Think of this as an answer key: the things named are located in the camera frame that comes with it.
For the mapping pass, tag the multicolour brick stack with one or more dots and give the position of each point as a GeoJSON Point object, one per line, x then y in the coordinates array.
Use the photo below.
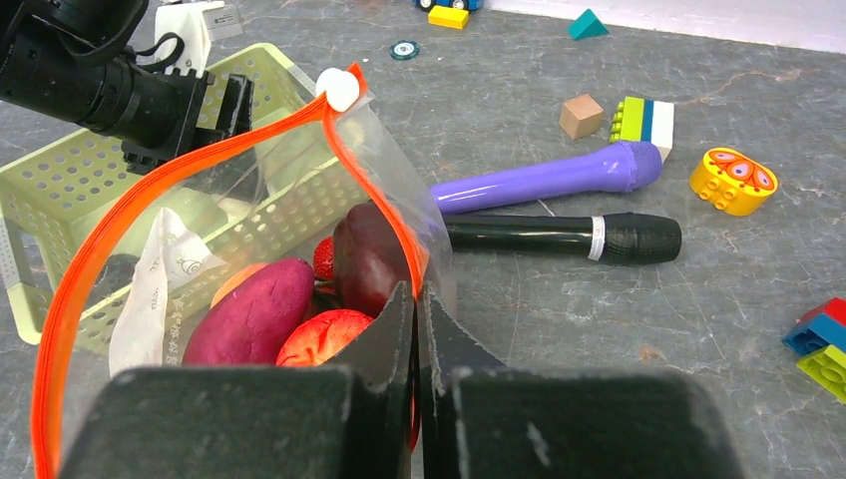
{"type": "Point", "coordinates": [818, 337]}

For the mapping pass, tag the yellow toy brick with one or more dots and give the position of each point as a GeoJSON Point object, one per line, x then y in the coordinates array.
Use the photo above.
{"type": "Point", "coordinates": [448, 17]}

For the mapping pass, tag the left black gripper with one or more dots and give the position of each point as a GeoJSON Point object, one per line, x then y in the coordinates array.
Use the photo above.
{"type": "Point", "coordinates": [162, 119]}

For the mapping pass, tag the dark purple toy mangosteen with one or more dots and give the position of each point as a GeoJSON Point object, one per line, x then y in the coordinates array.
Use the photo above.
{"type": "Point", "coordinates": [117, 272]}

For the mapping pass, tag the green white toy bricks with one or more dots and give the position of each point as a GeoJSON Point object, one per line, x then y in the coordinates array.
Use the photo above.
{"type": "Point", "coordinates": [642, 120]}

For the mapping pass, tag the purple flashlight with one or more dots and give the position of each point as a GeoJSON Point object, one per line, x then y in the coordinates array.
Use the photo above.
{"type": "Point", "coordinates": [621, 167]}

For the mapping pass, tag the purple toy sweet potato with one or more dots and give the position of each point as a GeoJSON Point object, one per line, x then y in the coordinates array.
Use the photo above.
{"type": "Point", "coordinates": [252, 322]}

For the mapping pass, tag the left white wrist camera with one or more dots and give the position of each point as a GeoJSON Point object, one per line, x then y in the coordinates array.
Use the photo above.
{"type": "Point", "coordinates": [198, 24]}

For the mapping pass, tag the blue toy car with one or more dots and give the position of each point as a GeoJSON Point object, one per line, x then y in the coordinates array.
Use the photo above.
{"type": "Point", "coordinates": [468, 5]}

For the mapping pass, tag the orange yellow round toy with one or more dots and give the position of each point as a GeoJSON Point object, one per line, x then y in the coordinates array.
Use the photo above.
{"type": "Point", "coordinates": [732, 182]}

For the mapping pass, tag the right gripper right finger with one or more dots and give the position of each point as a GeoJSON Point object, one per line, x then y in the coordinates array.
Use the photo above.
{"type": "Point", "coordinates": [445, 350]}

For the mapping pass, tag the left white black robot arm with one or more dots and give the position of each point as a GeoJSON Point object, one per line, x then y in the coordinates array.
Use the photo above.
{"type": "Point", "coordinates": [73, 61]}

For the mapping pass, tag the orange toy peach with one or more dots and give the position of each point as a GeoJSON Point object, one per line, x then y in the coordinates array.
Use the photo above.
{"type": "Point", "coordinates": [234, 281]}

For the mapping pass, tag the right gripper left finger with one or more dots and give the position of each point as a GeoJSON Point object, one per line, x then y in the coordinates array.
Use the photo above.
{"type": "Point", "coordinates": [381, 426]}

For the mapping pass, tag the red toy apple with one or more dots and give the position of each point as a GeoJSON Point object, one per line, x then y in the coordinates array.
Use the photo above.
{"type": "Point", "coordinates": [322, 337]}

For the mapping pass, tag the small blue round disc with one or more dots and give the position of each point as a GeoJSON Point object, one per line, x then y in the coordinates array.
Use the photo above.
{"type": "Point", "coordinates": [404, 50]}

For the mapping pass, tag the teal triangular block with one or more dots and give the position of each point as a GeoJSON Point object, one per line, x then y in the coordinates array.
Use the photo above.
{"type": "Point", "coordinates": [587, 25]}

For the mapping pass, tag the brown wooden cube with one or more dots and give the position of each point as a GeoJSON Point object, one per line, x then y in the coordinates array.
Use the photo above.
{"type": "Point", "coordinates": [581, 116]}

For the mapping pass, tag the dark brown toy fruit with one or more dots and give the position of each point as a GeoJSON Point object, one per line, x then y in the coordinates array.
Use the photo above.
{"type": "Point", "coordinates": [368, 260]}

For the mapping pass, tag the black microphone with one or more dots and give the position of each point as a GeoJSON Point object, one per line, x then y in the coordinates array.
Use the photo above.
{"type": "Point", "coordinates": [618, 239]}

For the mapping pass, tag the light green plastic basket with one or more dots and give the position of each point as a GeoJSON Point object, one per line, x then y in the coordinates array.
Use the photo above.
{"type": "Point", "coordinates": [273, 200]}

